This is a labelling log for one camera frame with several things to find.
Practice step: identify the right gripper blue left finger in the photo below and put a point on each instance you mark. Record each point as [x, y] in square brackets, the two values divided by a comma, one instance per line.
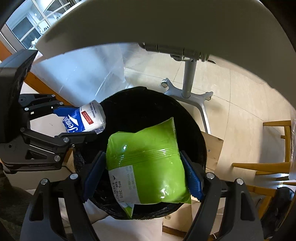
[92, 173]

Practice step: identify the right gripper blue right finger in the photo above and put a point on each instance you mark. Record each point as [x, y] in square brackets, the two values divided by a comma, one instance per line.
[193, 175]

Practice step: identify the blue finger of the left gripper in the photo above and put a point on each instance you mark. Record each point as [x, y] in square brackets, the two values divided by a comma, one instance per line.
[68, 139]
[63, 110]

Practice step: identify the blue white tissue pack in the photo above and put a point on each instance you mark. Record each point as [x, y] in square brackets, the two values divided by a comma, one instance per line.
[87, 118]

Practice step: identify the green snack bag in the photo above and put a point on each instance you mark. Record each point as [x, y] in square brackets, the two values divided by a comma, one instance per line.
[145, 167]

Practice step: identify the black trash bin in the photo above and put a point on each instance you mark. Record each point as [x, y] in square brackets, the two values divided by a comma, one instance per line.
[133, 110]

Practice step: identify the wooden chair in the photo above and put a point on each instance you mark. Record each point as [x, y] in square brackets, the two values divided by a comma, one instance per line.
[270, 168]

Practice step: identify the glass sliding door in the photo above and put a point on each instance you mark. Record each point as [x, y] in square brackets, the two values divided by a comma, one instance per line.
[31, 20]

